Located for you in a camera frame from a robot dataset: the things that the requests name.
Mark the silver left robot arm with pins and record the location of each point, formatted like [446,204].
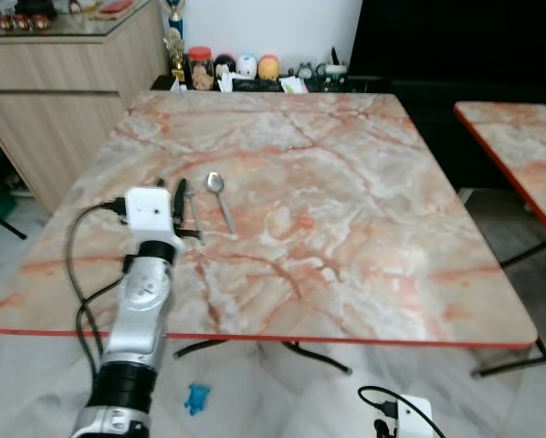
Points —
[141,319]

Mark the light wooden cabinet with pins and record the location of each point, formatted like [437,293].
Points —
[63,109]

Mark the green mug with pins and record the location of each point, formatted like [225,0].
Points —
[333,77]

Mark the white folded paper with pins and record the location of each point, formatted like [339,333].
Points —
[293,85]

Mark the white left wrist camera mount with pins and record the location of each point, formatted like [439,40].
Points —
[150,214]

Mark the black tripod stand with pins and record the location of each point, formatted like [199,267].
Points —
[4,224]

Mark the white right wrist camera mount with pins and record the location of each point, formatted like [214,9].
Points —
[414,418]

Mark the orange round figurine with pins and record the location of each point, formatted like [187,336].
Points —
[268,68]

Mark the silver metal spoon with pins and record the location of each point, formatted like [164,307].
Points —
[215,182]

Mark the red-lidded clear jar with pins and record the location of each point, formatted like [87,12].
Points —
[199,69]

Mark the white round figurine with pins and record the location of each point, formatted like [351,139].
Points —
[246,67]

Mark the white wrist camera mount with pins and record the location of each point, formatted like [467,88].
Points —
[414,418]
[150,214]

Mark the silver metal fork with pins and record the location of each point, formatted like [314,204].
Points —
[196,219]

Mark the black television screen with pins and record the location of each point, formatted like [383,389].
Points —
[456,41]

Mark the small blue floor toy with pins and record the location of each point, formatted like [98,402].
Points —
[196,399]

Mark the marble-print side table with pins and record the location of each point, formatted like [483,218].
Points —
[519,146]

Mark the gold trophy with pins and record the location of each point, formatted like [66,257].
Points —
[174,50]

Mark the large marble-print folding table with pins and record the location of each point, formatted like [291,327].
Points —
[328,210]

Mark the black round figurine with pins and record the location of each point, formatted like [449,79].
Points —
[224,68]

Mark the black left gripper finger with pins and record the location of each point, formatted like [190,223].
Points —
[162,183]
[181,203]

